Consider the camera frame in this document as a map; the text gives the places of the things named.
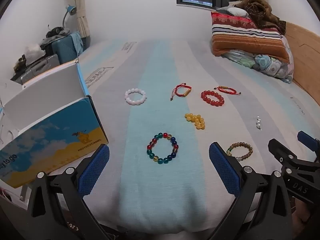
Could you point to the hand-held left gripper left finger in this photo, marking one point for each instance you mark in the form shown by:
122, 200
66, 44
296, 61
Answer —
93, 172

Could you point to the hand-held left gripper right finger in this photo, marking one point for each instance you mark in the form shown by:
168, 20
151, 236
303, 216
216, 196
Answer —
222, 167

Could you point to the light blue cloth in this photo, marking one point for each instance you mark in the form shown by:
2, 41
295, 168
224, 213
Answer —
76, 42

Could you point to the teal suitcase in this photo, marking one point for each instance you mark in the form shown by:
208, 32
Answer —
63, 50

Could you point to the floral quilt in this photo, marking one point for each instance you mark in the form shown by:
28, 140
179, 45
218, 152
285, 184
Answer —
265, 65

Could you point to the white pillow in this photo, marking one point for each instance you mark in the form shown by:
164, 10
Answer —
236, 11

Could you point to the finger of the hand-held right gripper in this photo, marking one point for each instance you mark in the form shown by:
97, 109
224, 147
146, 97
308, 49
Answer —
278, 151
306, 138

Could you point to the white plastic bag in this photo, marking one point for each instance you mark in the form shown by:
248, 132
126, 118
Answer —
32, 50

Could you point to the blue and yellow cardboard box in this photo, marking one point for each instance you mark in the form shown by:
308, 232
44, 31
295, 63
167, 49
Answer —
50, 140

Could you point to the wooden headboard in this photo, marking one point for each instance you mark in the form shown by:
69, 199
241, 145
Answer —
305, 50

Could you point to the stack of folded blankets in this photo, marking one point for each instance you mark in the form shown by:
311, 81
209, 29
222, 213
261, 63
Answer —
245, 37

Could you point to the striped bed sheet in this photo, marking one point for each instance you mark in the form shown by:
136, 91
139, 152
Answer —
162, 80

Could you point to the blue desk lamp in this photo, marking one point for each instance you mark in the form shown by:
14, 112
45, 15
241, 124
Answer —
72, 10

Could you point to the brown fur garment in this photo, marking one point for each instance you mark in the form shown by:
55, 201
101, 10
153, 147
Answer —
260, 10

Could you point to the grey suitcase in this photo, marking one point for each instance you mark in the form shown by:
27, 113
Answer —
37, 67

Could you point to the dark clothes pile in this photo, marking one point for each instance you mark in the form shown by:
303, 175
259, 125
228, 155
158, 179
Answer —
56, 32

